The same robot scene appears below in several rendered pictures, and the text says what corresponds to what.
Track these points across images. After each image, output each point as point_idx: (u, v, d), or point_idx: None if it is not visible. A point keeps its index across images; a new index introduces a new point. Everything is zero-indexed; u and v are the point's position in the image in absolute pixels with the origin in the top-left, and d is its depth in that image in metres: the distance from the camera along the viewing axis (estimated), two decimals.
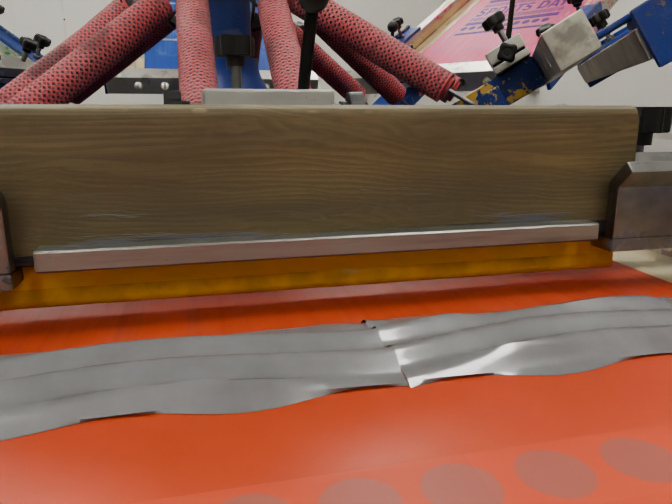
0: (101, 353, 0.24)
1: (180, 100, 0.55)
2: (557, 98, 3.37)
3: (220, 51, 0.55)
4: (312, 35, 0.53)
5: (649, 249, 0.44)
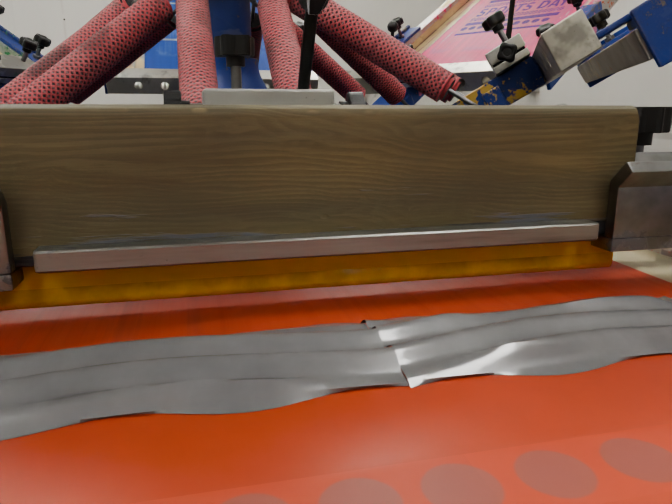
0: (101, 353, 0.24)
1: (180, 100, 0.55)
2: (557, 98, 3.37)
3: (220, 51, 0.55)
4: (312, 35, 0.53)
5: (649, 249, 0.44)
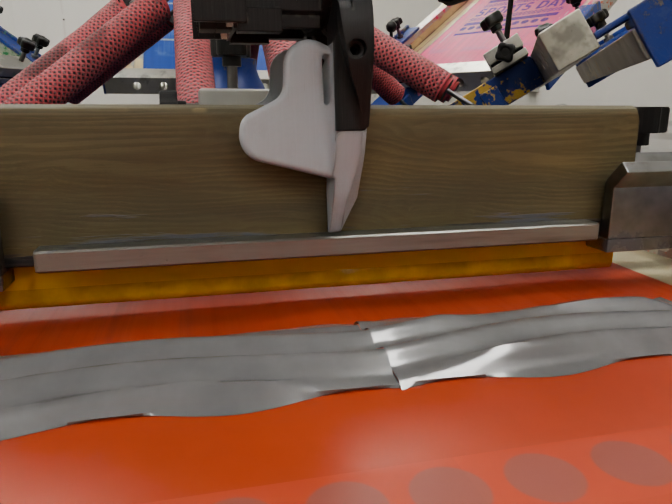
0: (91, 355, 0.23)
1: (176, 100, 0.55)
2: (557, 98, 3.37)
3: (216, 51, 0.54)
4: None
5: (646, 250, 0.44)
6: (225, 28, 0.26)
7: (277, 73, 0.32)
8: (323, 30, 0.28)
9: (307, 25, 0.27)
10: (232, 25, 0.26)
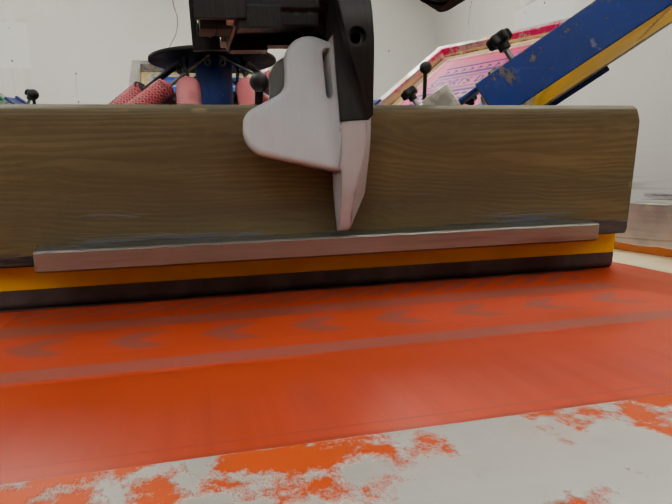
0: None
1: None
2: None
3: None
4: (260, 105, 0.84)
5: None
6: (225, 27, 0.27)
7: (276, 80, 0.32)
8: (321, 30, 0.29)
9: (306, 22, 0.27)
10: (232, 23, 0.26)
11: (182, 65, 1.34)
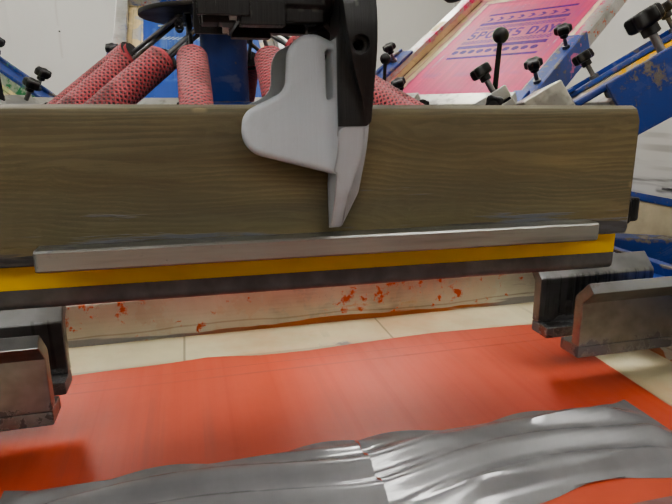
0: (135, 491, 0.28)
1: None
2: None
3: None
4: None
5: None
6: (228, 21, 0.26)
7: (279, 69, 0.32)
8: (326, 25, 0.28)
9: (310, 19, 0.27)
10: (235, 18, 0.26)
11: (183, 23, 1.04)
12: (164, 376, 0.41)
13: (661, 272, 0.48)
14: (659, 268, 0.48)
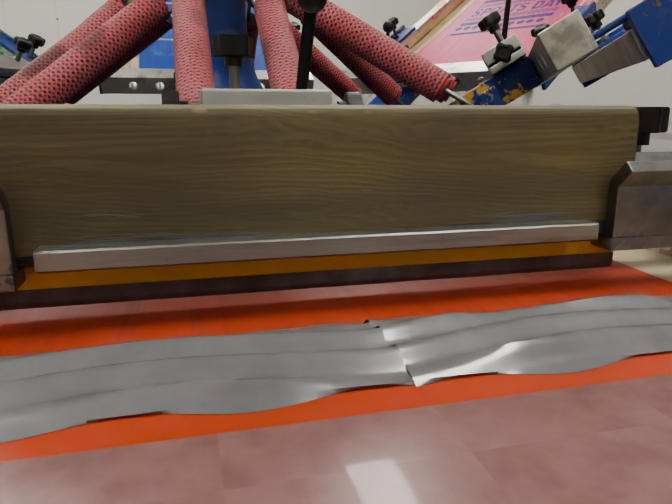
0: (106, 354, 0.24)
1: (178, 100, 0.55)
2: (551, 98, 3.38)
3: (218, 51, 0.54)
4: (310, 35, 0.53)
5: (647, 248, 0.44)
6: None
7: None
8: None
9: None
10: None
11: None
12: None
13: None
14: None
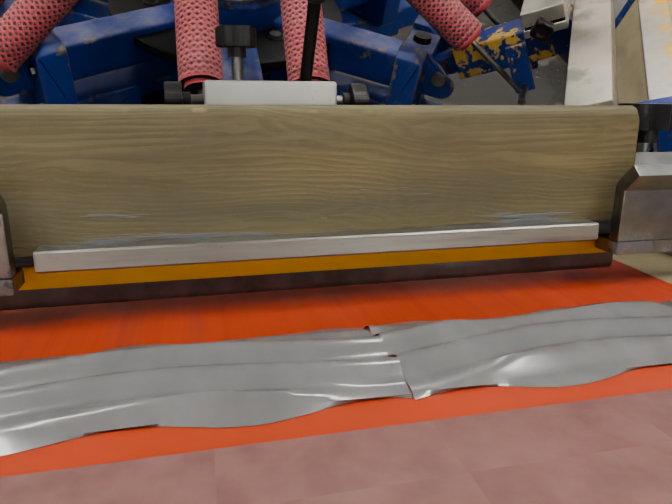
0: (104, 362, 0.24)
1: (181, 91, 0.54)
2: None
3: (221, 42, 0.54)
4: (315, 26, 0.52)
5: None
6: None
7: None
8: None
9: None
10: None
11: None
12: None
13: None
14: None
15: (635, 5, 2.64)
